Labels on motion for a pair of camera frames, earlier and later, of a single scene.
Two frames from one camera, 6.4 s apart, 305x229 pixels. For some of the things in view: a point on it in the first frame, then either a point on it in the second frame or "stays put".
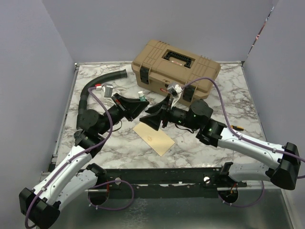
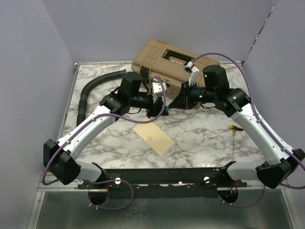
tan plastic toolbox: [158, 64] stays put
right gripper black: [167, 103] -> [183, 101]
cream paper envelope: [157, 140] stays put
